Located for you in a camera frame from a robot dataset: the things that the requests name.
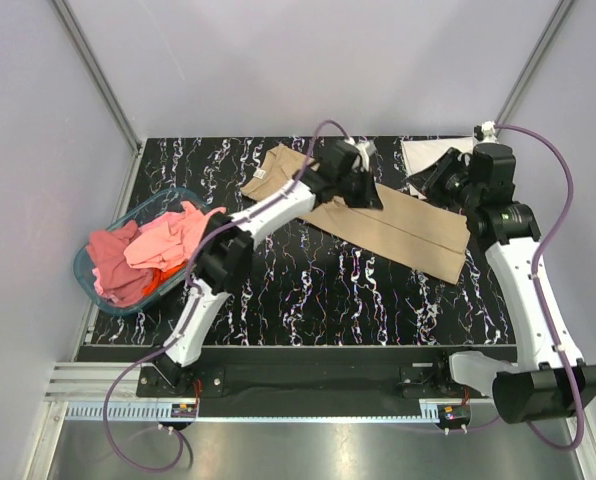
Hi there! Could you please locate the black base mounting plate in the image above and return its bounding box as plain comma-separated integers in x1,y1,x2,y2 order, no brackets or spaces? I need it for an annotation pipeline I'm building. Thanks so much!
137,346,479,421

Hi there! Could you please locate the aluminium frame post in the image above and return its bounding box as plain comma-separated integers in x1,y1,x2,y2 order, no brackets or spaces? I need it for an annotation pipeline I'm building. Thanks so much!
495,0,577,123
49,0,142,155

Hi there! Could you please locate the tan t shirt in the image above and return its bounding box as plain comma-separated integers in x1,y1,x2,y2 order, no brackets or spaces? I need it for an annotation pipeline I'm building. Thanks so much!
240,143,470,284

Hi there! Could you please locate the orange garment in basket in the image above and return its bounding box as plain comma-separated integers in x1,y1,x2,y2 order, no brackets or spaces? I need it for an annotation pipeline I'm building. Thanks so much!
143,264,184,297

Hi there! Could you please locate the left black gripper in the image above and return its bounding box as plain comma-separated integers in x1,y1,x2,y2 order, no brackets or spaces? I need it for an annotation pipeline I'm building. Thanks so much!
334,165,382,210

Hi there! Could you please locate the right aluminium frame post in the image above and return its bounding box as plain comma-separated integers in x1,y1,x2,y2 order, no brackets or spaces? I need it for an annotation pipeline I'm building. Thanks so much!
495,0,577,123

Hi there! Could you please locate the teal plastic laundry basket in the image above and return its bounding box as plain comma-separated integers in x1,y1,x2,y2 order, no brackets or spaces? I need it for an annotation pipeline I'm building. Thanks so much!
73,188,226,316

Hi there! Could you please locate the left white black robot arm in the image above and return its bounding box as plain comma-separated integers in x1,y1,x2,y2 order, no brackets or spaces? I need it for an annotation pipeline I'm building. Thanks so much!
152,138,383,396

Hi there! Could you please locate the folded white t shirt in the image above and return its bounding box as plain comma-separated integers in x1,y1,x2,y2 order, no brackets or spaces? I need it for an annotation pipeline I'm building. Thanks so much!
401,137,474,200

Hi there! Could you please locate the light pink shirt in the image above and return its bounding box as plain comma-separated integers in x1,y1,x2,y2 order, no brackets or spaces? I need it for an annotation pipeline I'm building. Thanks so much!
124,201,226,271

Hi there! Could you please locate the left aluminium frame post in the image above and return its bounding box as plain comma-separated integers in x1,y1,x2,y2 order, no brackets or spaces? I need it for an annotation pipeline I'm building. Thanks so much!
49,0,142,155

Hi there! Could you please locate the purple cable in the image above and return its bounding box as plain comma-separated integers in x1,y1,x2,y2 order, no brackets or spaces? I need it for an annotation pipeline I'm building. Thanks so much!
102,118,354,474
392,123,587,450

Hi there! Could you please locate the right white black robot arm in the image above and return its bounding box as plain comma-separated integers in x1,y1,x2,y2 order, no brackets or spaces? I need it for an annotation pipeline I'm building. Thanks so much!
410,122,596,424

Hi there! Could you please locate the slotted cable duct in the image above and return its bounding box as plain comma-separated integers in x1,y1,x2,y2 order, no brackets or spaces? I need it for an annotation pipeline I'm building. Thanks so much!
65,401,440,424

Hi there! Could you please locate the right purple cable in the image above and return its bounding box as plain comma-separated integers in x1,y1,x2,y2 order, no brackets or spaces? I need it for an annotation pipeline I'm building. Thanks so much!
392,123,587,450

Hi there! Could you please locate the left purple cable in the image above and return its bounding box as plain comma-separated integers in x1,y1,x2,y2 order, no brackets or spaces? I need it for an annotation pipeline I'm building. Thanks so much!
102,118,354,474

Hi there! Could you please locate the dark pink shirt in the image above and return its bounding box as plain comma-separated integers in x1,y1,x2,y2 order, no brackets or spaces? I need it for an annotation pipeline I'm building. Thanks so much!
86,220,153,308

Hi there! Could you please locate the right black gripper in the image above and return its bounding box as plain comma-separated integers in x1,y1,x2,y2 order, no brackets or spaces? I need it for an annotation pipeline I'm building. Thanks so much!
406,148,480,212

